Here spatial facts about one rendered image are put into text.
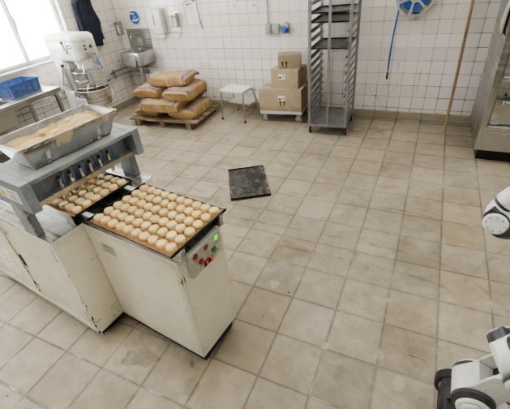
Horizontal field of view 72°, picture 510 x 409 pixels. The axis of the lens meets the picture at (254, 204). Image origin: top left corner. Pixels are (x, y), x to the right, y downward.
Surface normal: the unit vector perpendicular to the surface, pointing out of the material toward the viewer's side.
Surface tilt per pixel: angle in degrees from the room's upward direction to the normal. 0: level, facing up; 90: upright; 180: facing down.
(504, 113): 91
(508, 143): 90
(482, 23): 90
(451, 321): 0
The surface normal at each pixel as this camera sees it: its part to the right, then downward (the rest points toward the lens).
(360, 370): -0.09, -0.82
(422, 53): -0.41, 0.55
